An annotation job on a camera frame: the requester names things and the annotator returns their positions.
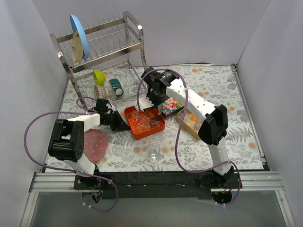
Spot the orange lollipop tray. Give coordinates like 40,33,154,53
124,106,165,140

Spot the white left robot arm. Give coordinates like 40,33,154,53
48,98,130,189

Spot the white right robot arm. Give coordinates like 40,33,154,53
135,67,235,188

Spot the dark tin of star candies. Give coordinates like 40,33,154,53
162,97,184,119

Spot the gold tin of flat candies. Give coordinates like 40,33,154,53
182,110,202,140

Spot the patterned beige cup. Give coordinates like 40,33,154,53
94,85,109,99

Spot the teal patterned cup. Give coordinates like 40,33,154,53
109,78,124,97

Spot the floral table mat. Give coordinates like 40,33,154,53
45,65,265,173

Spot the pink dotted plate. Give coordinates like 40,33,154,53
83,129,108,163

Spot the green bowl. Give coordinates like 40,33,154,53
92,70,106,86

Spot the metal dish rack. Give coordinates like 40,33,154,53
50,11,147,107

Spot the clear drinking glass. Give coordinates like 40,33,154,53
147,142,160,161

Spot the beige plate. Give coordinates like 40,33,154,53
71,31,84,63

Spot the blue plate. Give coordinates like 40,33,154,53
70,14,89,63

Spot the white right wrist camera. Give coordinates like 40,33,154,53
134,96,153,111

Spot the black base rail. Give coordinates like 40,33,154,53
73,171,242,200

